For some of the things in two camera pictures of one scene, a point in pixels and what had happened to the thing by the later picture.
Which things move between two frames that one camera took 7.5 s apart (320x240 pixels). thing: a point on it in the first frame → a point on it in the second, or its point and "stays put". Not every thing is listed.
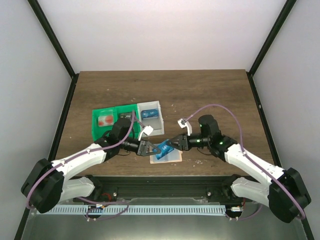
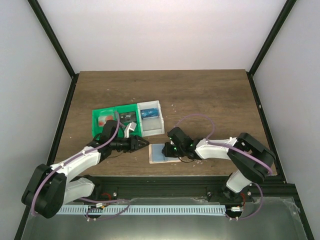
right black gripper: x=173 y=144 → x=166 y=151
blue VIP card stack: x=150 y=113 stays put
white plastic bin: x=149 y=114 stays put
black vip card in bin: x=125 y=116 stays put
